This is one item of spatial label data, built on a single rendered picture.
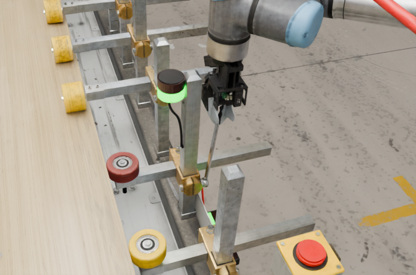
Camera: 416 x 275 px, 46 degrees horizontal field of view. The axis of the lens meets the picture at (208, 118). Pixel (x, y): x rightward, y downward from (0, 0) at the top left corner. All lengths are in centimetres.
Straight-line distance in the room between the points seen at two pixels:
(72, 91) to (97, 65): 73
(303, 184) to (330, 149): 32
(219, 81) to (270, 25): 21
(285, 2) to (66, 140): 68
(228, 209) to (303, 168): 161
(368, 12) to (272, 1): 20
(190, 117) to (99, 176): 27
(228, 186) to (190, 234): 45
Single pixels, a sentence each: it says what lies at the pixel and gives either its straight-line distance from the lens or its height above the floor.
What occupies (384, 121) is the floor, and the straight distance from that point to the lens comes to 300.
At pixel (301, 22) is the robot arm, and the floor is 135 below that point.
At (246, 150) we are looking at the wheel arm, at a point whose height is 86.
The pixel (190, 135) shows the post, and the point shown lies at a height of 101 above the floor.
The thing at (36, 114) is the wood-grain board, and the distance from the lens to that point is 142.
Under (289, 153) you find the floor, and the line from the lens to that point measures 262.
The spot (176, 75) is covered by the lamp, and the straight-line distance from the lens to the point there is 105.
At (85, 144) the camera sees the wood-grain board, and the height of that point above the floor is 90.
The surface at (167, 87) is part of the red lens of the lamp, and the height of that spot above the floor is 117.
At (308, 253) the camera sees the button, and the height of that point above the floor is 123.
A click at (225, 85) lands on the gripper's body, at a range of 105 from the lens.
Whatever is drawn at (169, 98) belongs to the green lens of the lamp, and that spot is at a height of 114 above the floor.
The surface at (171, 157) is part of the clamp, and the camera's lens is 130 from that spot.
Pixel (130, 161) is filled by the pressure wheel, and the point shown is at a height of 90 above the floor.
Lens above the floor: 179
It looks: 41 degrees down
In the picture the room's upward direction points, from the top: 4 degrees clockwise
